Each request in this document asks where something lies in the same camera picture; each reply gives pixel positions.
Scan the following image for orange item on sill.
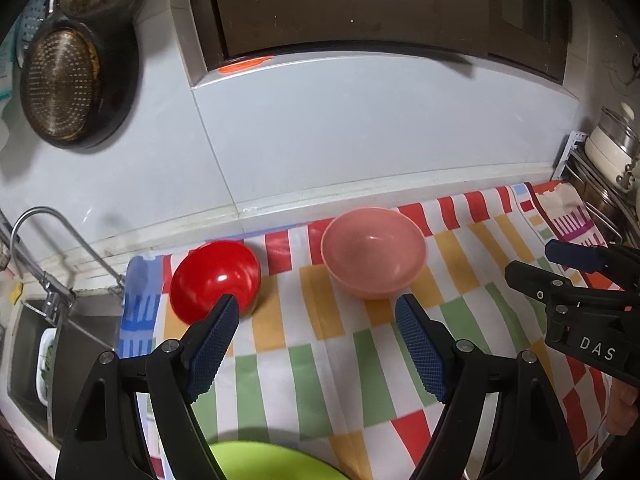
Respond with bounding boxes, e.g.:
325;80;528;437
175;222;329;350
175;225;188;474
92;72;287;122
218;55;274;72

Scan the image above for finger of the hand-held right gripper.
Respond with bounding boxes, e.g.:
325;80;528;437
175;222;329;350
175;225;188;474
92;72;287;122
545;239;640;292
504;260;640;312

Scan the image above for metal colander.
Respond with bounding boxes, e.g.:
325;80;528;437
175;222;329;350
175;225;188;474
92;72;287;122
20;27;103;142

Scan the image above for steel steamer pot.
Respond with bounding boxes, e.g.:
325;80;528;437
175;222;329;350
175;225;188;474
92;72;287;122
599;102;640;142

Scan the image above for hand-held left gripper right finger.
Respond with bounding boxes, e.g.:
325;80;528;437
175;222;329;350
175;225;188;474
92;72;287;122
395;294;573;480

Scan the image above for white dish in sink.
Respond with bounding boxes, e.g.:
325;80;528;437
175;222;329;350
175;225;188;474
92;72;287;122
37;327;59;407

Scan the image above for dark steel pot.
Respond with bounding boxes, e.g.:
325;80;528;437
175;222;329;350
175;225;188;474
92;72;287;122
581;179;632;242

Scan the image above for dark framed window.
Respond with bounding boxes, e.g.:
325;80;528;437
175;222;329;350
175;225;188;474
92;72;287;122
182;0;572;87

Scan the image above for steel faucet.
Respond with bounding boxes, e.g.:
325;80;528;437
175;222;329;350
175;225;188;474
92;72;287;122
9;206;127;322

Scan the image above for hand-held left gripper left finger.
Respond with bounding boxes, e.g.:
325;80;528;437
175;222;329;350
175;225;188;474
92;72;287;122
54;294;241;480

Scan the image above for steel sink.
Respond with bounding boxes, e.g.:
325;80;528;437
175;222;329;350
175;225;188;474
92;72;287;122
7;294;124;442

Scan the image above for red bowl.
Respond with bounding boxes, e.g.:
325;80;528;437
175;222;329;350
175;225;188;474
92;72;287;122
170;241;262;326

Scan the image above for pink bowl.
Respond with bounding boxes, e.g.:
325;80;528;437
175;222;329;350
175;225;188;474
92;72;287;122
321;206;428;301

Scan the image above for black frying pan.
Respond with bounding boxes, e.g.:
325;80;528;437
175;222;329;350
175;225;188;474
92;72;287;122
20;14;142;152

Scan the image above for colourful striped cloth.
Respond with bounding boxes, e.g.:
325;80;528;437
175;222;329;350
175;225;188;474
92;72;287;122
117;182;627;480

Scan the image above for cream cooking pot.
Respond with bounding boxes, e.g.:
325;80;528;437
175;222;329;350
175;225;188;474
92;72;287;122
584;125;640;172

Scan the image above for green plate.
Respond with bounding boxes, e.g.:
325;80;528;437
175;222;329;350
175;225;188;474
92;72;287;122
207;441;351;480

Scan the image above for person's right hand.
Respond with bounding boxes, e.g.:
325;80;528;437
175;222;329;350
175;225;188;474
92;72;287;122
606;374;640;439

